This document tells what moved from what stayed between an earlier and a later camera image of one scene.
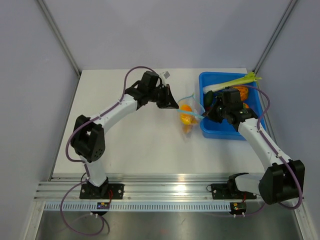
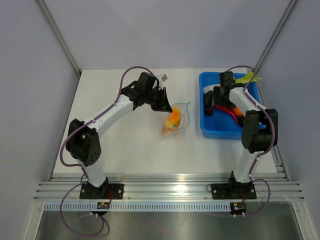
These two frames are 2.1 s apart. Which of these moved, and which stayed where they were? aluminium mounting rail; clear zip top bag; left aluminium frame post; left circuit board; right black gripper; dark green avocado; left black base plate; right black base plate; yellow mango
Moved: yellow mango; right black gripper; clear zip top bag
Stayed: left aluminium frame post; right black base plate; left black base plate; aluminium mounting rail; dark green avocado; left circuit board
